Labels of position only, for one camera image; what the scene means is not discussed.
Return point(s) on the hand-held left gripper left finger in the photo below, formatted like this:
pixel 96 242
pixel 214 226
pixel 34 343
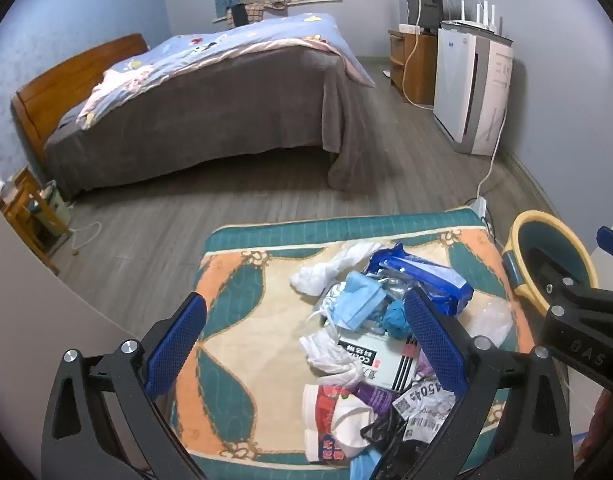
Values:
pixel 176 345

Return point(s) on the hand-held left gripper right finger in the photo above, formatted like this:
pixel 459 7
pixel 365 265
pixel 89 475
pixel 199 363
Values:
pixel 431 340

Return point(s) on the yellow rimmed teal trash bin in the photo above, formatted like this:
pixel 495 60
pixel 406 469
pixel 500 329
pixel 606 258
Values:
pixel 519 240

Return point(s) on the blue wet wipes pack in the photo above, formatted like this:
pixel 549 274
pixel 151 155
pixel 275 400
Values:
pixel 431 272

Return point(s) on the long white tissue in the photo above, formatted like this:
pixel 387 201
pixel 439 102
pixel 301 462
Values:
pixel 326 272

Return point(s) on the lilac packet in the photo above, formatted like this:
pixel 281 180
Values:
pixel 424 364

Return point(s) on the teal crumpled glove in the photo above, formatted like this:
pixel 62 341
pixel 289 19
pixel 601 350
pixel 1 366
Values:
pixel 395 317

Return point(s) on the clear plastic bag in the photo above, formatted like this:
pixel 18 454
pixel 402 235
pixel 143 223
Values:
pixel 491 322

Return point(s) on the crumpled paper receipt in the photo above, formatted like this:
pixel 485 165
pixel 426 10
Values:
pixel 424 405

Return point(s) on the silver foil blister tray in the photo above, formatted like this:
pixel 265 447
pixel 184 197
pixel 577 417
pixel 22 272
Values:
pixel 392 286

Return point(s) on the dark purple wrapper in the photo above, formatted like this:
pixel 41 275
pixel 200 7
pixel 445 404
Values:
pixel 375 397

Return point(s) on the teal orange printed cushion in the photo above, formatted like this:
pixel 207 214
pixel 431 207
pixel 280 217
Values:
pixel 246 300

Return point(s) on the blue face mask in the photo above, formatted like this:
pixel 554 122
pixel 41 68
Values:
pixel 356 300

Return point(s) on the white power strip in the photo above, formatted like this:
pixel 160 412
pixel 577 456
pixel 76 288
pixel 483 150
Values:
pixel 479 208

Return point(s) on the small white crumpled tissue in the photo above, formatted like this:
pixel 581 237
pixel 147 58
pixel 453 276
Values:
pixel 329 357

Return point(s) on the black plastic bag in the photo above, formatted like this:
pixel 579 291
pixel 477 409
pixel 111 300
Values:
pixel 391 440

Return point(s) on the red white paper package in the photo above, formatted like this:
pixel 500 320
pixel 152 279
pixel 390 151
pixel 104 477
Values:
pixel 326 422

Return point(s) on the small green white bin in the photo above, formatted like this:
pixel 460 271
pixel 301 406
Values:
pixel 55 207

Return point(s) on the wooden nightstand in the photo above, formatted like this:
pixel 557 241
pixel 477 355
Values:
pixel 24 215

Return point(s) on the white air purifier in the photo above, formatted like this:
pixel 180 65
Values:
pixel 461 85

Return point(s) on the grey bed cover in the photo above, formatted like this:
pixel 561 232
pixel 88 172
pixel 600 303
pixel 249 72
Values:
pixel 226 120

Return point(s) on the wooden television cabinet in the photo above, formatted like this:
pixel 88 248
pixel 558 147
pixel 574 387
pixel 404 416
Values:
pixel 419 67

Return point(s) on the white router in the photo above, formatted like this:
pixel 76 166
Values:
pixel 471 22

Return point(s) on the wooden bed headboard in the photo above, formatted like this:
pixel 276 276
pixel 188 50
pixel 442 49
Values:
pixel 61 80

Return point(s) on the blue printed quilt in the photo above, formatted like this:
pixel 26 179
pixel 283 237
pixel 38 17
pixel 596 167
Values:
pixel 236 40

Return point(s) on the pile of clothes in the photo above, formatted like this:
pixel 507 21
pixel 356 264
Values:
pixel 259 0

